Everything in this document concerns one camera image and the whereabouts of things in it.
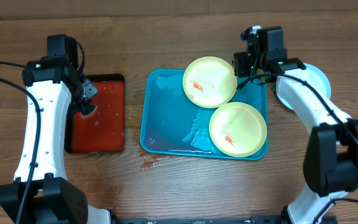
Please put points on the light blue plate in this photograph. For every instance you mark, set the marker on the light blue plate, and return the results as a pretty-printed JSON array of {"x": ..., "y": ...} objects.
[{"x": 294, "y": 93}]

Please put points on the green plate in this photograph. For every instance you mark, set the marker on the green plate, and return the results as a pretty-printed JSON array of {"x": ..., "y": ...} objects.
[
  {"x": 209, "y": 82},
  {"x": 238, "y": 129}
]

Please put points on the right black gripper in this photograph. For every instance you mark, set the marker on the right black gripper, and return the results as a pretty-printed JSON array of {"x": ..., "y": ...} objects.
[{"x": 240, "y": 65}]

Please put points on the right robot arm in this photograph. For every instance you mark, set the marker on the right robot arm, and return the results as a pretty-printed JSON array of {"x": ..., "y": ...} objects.
[{"x": 330, "y": 167}]

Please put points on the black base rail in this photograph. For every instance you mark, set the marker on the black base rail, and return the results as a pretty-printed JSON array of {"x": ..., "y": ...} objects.
[{"x": 197, "y": 221}]

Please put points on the teal plastic tray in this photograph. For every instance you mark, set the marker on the teal plastic tray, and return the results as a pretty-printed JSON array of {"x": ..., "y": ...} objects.
[{"x": 171, "y": 123}]

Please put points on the black and red tray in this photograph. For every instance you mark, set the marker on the black and red tray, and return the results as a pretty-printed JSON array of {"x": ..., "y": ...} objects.
[{"x": 103, "y": 129}]

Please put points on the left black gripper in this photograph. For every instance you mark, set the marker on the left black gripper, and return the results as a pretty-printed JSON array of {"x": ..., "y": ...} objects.
[{"x": 91, "y": 91}]

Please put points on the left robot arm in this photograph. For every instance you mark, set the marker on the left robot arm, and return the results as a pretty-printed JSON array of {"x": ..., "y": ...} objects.
[{"x": 55, "y": 86}]

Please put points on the dark sponge with red base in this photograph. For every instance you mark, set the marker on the dark sponge with red base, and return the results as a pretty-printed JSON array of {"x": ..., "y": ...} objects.
[{"x": 88, "y": 109}]

